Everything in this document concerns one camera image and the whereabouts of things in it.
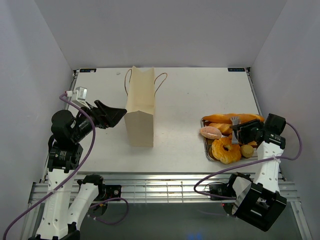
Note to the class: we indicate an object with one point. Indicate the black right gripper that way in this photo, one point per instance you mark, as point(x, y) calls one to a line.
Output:
point(242, 137)

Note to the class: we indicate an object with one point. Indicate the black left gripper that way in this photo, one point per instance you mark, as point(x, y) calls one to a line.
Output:
point(111, 117)

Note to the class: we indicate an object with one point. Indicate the metal bread tongs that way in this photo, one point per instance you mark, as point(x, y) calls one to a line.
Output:
point(235, 121)

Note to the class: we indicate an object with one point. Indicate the long baguette fake bread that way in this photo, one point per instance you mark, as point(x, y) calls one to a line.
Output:
point(226, 118)

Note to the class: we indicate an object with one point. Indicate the beige paper bag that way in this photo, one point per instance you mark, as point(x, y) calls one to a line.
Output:
point(140, 88)

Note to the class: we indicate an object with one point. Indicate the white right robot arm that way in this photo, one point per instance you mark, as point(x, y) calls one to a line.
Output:
point(258, 201)

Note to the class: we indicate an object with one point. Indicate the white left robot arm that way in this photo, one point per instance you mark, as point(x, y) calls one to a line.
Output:
point(62, 218)

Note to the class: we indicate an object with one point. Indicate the scored oval fake loaf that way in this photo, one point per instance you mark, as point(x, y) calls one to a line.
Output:
point(224, 128)

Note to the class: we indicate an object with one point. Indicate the small round fake bun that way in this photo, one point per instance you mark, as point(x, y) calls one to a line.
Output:
point(247, 151)

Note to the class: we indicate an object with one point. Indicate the pink sugared fake doughnut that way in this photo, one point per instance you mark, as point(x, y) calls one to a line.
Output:
point(210, 132)

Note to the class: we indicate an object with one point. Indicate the metal baking tray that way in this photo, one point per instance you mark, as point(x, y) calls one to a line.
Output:
point(209, 141)

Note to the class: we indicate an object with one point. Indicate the ring shaped fake bread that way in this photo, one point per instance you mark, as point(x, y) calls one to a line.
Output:
point(224, 151)

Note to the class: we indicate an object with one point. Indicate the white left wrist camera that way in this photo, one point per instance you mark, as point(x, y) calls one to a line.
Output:
point(78, 96)

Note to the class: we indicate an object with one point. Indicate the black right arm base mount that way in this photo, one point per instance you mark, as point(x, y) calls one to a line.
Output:
point(220, 189)

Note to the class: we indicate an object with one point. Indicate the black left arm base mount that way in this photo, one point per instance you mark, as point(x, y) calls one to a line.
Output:
point(108, 192)

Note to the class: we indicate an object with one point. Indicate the aluminium frame rail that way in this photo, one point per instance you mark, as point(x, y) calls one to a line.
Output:
point(159, 188)

